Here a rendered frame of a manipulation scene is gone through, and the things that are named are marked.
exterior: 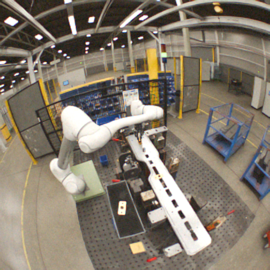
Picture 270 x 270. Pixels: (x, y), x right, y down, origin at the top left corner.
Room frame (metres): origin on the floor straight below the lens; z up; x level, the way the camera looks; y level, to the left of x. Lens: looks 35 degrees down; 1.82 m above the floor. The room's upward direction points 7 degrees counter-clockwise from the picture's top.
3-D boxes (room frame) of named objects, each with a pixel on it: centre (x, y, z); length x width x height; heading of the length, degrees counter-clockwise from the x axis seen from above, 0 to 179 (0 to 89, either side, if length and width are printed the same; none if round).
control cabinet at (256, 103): (4.25, -8.38, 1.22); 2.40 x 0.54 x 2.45; 105
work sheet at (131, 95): (1.58, -0.01, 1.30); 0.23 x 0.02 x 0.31; 104
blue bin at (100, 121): (1.38, 0.31, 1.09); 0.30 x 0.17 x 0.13; 98
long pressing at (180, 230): (0.55, -0.17, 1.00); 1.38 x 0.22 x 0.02; 14
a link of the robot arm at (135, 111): (1.01, -0.05, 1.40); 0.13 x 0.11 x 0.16; 62
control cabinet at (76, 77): (7.00, 3.30, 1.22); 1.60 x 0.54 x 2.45; 109
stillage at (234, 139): (1.72, -2.27, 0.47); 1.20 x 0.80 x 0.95; 107
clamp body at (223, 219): (0.04, -0.48, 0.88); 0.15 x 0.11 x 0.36; 104
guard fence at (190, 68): (3.46, -1.95, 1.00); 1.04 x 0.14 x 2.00; 109
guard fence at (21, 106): (2.01, 2.36, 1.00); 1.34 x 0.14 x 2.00; 109
